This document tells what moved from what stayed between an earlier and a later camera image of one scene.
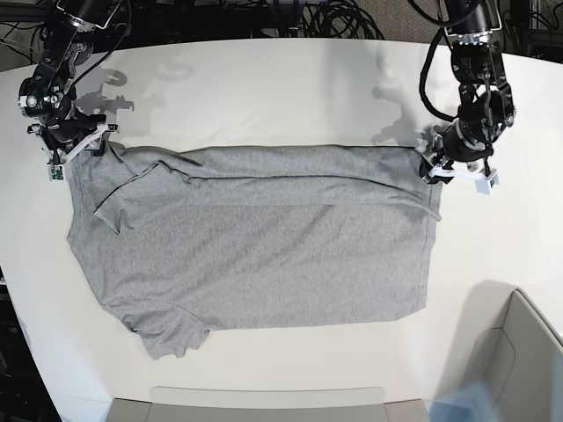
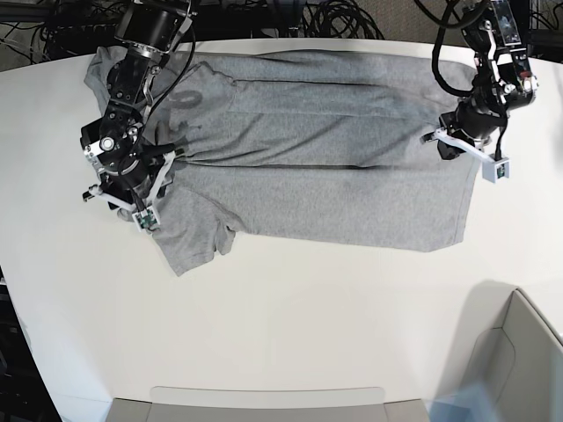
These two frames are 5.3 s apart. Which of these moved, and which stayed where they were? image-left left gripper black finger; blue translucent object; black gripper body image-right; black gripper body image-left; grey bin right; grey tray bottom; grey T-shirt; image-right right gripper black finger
Moved: black gripper body image-right; image-right right gripper black finger; grey T-shirt; black gripper body image-left; image-left left gripper black finger
Stayed: grey bin right; grey tray bottom; blue translucent object
